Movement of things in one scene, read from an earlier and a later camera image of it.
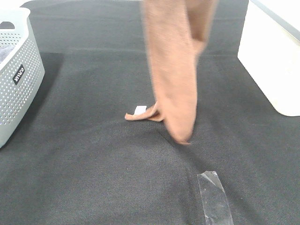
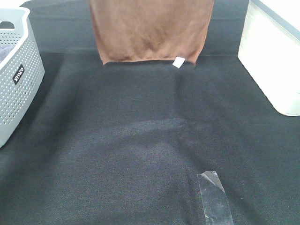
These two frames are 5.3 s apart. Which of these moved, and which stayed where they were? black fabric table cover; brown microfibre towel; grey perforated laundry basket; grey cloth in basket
Moved: brown microfibre towel
Stayed: grey cloth in basket; grey perforated laundry basket; black fabric table cover
